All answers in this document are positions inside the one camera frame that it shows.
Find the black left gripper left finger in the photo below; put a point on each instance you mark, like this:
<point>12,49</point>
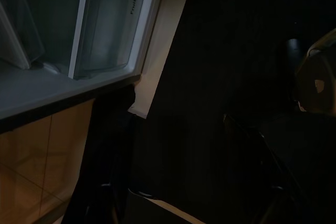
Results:
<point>105,155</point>

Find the clear crisper drawer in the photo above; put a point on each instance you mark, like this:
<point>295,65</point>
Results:
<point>110,30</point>

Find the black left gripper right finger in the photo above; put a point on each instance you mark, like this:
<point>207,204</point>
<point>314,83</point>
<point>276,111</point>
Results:
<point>260,176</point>

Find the silver fridge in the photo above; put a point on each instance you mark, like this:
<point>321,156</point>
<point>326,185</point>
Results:
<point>52,90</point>

